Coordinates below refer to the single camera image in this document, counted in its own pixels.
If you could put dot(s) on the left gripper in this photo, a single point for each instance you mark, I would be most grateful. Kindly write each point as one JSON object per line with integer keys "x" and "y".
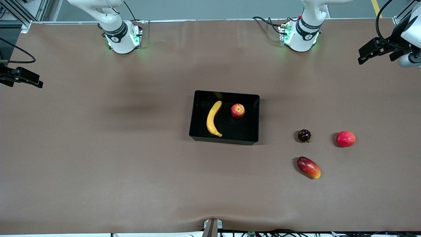
{"x": 391, "y": 44}

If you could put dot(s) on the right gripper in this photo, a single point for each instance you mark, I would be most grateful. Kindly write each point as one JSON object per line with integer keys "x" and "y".
{"x": 4, "y": 75}

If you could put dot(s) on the red yellow striped apple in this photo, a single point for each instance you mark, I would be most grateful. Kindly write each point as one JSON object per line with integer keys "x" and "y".
{"x": 237, "y": 111}

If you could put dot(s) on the black plastic box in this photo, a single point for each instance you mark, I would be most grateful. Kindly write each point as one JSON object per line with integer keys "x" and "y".
{"x": 243, "y": 131}

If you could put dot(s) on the yellow banana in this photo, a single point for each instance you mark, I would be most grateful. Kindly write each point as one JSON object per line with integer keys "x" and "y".
{"x": 212, "y": 118}

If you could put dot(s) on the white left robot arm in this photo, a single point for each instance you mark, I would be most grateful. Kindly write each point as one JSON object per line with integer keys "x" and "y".
{"x": 307, "y": 19}

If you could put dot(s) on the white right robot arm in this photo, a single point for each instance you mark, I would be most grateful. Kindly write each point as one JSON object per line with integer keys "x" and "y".
{"x": 111, "y": 19}

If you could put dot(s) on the plain red round fruit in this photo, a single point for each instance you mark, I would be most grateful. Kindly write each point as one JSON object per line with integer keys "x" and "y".
{"x": 346, "y": 139}

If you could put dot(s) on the dark purple mangosteen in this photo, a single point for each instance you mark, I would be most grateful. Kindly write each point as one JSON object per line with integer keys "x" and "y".
{"x": 304, "y": 135}

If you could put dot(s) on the red yellow mango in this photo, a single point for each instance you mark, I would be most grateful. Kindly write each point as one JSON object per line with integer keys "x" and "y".
{"x": 308, "y": 167}

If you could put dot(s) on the brown table mat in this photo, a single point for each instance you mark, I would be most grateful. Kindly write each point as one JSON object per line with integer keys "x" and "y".
{"x": 131, "y": 181}

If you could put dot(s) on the small green circuit board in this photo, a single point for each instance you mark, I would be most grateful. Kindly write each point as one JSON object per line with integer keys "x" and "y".
{"x": 252, "y": 234}

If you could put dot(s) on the aluminium frame post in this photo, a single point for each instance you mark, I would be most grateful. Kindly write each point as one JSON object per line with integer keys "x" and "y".
{"x": 24, "y": 21}
{"x": 398, "y": 20}

